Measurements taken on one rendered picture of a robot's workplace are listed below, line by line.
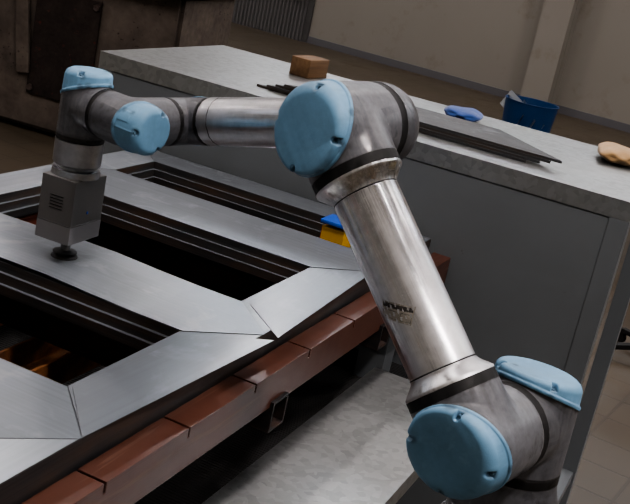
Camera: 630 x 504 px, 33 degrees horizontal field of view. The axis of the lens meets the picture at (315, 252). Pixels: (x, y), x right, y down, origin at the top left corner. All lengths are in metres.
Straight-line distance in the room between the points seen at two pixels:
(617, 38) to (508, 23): 1.18
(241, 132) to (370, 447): 0.55
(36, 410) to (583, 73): 10.46
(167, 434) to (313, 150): 0.39
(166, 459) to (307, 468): 0.35
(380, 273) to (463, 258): 1.05
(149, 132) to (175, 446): 0.48
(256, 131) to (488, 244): 0.86
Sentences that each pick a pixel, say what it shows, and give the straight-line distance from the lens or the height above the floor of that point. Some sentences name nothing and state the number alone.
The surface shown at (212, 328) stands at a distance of 1.59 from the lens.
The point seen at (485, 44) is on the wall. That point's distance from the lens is 11.88.
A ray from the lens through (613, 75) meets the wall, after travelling 11.42.
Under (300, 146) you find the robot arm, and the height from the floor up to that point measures 1.20.
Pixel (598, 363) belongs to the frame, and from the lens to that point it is 2.90.
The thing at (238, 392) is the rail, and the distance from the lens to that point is 1.49.
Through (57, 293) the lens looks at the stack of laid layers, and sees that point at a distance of 1.67.
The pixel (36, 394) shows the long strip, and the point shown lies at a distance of 1.33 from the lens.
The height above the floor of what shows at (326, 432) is 0.68.
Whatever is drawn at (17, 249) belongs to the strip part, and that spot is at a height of 0.87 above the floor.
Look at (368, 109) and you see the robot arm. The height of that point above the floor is 1.25.
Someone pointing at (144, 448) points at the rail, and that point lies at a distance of 1.32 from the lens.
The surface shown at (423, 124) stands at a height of 1.07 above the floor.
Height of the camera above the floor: 1.47
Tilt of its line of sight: 17 degrees down
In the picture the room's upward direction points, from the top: 12 degrees clockwise
